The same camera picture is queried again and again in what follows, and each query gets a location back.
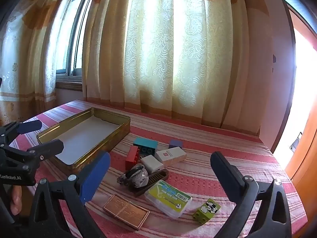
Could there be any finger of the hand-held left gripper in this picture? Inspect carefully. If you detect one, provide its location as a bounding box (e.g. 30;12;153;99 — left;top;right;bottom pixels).
0;139;64;176
0;119;43;152

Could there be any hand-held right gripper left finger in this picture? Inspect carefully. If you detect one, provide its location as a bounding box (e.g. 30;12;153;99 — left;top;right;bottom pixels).
28;151;111;238

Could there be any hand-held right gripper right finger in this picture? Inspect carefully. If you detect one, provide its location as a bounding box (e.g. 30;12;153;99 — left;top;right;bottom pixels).
210;151;293;238

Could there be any red building block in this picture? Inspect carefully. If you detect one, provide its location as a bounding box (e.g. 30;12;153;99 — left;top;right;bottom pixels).
125;145;140;171

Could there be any copper plate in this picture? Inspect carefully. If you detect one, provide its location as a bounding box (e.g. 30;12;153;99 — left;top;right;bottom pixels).
103;193;150;230

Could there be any gold tin box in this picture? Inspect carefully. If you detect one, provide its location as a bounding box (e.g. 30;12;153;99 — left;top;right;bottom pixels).
36;107;131;174

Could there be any purple block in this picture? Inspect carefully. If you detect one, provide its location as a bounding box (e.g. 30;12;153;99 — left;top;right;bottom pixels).
169;139;184;150

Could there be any white carton with red logo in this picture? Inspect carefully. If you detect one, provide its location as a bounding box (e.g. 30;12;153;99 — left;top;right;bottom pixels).
155;147;187;167

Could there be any small white box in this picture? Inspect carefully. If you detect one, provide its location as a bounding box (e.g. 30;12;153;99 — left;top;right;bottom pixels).
139;155;164;173

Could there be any teal building block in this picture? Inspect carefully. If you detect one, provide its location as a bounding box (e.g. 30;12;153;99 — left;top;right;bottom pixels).
133;138;159;156

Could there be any brown comb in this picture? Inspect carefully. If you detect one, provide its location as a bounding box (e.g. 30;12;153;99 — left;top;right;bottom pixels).
129;168;169;198

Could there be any person's left hand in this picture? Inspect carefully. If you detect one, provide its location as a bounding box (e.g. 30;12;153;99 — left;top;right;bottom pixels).
10;185;23;216

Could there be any red striped bedspread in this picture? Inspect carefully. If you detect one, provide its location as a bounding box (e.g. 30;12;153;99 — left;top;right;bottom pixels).
10;100;309;238

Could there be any white paper sheet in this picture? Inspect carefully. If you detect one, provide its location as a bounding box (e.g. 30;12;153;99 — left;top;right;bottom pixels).
48;116;120;165

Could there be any green building block cartoon print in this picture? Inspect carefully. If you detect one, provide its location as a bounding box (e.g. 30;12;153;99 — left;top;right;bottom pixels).
192;198;221;225

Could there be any grey crumpled pouch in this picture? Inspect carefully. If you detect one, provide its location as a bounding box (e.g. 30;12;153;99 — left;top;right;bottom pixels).
117;163;149;188

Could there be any wooden window sill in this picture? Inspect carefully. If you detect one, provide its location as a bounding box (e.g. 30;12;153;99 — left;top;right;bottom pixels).
55;81;83;92

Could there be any narrow cream patterned curtain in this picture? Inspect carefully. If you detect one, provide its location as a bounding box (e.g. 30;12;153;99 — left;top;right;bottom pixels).
0;0;82;127

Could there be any orange wooden door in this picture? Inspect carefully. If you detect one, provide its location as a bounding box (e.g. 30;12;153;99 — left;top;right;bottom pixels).
285;12;317;216

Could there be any window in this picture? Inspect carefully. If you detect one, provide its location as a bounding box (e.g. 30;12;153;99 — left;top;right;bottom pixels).
56;0;99;85

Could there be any wide cream patterned curtain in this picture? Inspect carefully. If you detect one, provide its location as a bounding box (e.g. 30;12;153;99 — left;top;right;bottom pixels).
82;0;270;137

